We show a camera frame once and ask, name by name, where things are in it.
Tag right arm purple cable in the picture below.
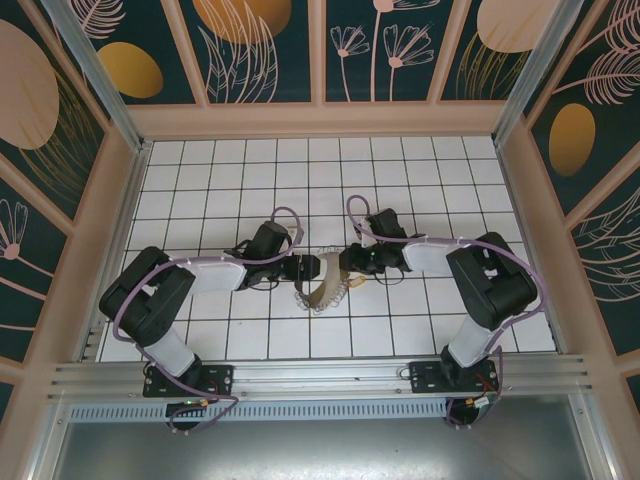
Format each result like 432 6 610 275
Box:
346 194 550 431

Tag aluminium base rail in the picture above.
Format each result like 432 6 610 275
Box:
47 355 597 401

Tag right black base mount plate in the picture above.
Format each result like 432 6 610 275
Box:
408 358 501 396

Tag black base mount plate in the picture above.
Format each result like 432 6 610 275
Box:
408 358 501 396
143 363 236 399

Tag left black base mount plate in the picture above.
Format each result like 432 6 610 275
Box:
143 363 236 399

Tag slotted grey cable duct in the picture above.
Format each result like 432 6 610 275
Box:
67 402 451 422

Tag aluminium corner post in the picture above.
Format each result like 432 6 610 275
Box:
39 0 151 154
492 0 599 149

